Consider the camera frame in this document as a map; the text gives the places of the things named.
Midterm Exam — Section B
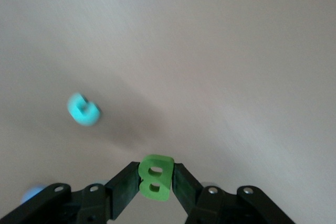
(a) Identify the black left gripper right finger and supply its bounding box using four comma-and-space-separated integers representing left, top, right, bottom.
172, 163, 292, 224

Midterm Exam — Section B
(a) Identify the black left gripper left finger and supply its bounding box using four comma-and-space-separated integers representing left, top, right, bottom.
6, 161, 140, 224

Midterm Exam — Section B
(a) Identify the brown table cover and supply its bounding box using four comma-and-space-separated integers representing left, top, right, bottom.
0, 0, 336, 224

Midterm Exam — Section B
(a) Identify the teal foam letter C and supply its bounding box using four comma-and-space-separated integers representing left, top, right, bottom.
67, 92, 102, 127

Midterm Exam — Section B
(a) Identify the green foam letter B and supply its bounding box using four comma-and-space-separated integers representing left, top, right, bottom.
138, 154, 175, 201

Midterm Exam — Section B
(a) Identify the blue foam letter O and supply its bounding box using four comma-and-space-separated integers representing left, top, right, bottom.
20, 183, 50, 205

